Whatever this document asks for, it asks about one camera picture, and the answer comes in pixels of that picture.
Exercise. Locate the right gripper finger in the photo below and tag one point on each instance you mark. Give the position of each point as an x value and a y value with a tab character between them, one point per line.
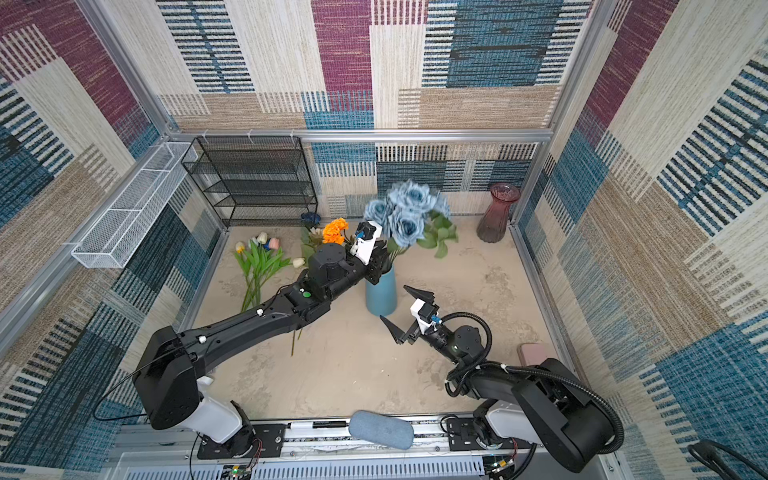
398	335
426	297

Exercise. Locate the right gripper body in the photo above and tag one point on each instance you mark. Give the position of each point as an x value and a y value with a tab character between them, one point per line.
414	333

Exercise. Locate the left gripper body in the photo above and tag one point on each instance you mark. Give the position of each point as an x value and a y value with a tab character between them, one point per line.
372	271

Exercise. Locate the teal ceramic vase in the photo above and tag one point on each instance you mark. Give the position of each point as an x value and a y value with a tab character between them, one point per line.
381	298

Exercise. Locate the orange marigold flower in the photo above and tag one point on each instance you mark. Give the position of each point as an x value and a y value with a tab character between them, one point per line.
335	232

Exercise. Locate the light blue rose bunch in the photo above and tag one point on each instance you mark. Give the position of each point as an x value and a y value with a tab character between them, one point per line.
412	214

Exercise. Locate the cream sunflower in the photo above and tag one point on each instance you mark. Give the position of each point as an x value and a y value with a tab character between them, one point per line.
311	241

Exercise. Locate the dark blue rose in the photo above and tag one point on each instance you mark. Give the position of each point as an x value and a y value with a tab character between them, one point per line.
310	220

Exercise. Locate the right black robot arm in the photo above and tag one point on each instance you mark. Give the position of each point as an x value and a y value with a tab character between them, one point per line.
570	420

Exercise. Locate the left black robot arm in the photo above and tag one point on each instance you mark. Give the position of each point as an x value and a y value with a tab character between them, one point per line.
172	364

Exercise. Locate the dark red glass vase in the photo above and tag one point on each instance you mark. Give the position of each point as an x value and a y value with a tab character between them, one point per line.
493	225

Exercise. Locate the blue-grey sponge pad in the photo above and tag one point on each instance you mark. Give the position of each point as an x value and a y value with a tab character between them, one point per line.
382	430

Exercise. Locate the pink rectangular pad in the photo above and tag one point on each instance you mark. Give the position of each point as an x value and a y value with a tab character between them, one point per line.
532	354

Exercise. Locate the tulip bunch green leaves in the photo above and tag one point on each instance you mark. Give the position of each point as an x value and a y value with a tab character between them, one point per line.
259	259

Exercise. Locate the black object bottom right corner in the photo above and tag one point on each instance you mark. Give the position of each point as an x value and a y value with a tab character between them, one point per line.
708	453

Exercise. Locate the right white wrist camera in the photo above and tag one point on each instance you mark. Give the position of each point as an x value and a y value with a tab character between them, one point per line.
426	315

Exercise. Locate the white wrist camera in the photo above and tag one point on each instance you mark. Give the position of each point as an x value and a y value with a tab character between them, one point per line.
365	238
426	315

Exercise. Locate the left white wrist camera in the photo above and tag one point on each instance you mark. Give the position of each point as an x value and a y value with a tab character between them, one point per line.
365	238

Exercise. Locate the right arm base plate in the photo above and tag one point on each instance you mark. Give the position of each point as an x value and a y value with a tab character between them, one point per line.
469	433

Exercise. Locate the white slotted cable duct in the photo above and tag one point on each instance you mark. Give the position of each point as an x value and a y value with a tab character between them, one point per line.
457	467

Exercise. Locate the black wire shelf rack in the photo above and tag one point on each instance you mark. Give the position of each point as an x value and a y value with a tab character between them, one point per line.
253	180

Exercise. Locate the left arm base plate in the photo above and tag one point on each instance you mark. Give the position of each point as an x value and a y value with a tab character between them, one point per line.
251	442

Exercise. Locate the white mesh wall basket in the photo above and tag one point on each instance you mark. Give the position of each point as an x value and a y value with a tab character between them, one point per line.
116	235

